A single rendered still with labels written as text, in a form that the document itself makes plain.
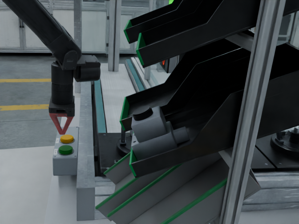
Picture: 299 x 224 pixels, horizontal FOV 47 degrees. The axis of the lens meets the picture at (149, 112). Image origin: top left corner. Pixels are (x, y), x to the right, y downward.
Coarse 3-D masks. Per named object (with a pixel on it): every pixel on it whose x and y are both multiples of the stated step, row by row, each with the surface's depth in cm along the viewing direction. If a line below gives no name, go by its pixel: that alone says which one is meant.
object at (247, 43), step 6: (234, 36) 45; (240, 36) 43; (246, 36) 42; (234, 42) 45; (240, 42) 43; (246, 42) 42; (252, 42) 40; (246, 48) 42; (222, 150) 49; (228, 150) 48; (222, 156) 49; (228, 156) 47; (228, 162) 47
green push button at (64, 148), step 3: (60, 147) 99; (63, 147) 99; (66, 147) 99; (69, 147) 99; (72, 147) 100; (60, 150) 98; (63, 150) 97; (66, 150) 98; (69, 150) 98; (72, 150) 99; (63, 153) 97; (66, 153) 97; (69, 153) 98
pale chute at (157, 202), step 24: (192, 168) 62; (216, 168) 60; (144, 192) 64; (168, 192) 64; (192, 192) 59; (216, 192) 49; (120, 216) 66; (144, 216) 64; (168, 216) 59; (192, 216) 50; (216, 216) 50
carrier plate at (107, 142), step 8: (104, 136) 108; (112, 136) 108; (120, 136) 109; (104, 144) 103; (112, 144) 103; (104, 152) 98; (112, 152) 99; (104, 160) 94; (112, 160) 95; (104, 168) 90
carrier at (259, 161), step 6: (258, 150) 107; (258, 156) 103; (264, 156) 103; (252, 162) 99; (258, 162) 100; (264, 162) 100; (252, 168) 96; (258, 168) 97; (264, 168) 97; (270, 168) 97
